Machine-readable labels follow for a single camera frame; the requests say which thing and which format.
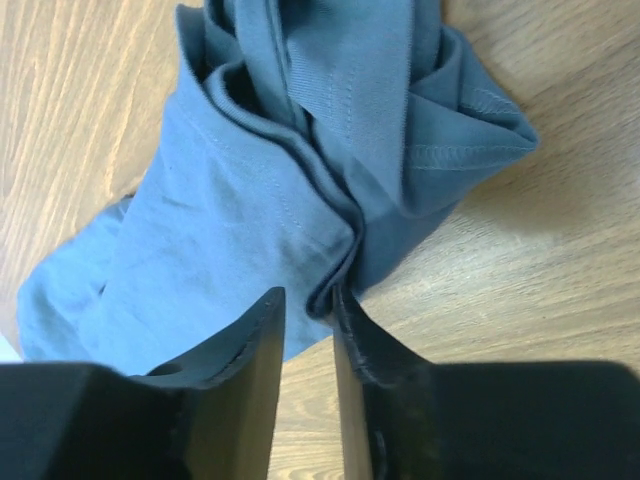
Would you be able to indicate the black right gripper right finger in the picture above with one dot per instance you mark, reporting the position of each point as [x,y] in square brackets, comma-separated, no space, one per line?
[404,417]

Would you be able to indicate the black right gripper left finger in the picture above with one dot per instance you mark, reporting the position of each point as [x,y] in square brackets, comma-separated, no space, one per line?
[206,414]

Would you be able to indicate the blue-grey t-shirt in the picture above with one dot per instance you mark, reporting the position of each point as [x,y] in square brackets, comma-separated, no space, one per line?
[307,145]

